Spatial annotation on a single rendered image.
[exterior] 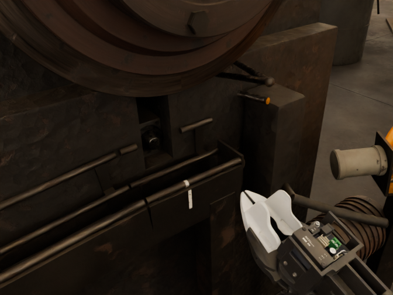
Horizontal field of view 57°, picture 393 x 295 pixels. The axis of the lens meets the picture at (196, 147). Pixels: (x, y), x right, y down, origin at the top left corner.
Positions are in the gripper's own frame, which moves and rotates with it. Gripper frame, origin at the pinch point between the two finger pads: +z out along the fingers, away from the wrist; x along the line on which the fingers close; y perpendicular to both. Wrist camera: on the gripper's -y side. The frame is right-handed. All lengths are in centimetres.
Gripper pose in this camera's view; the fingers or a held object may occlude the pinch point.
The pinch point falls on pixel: (247, 202)
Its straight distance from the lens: 52.0
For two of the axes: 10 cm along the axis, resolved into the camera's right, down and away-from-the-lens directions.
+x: -8.3, 3.3, -4.6
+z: -5.5, -6.7, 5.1
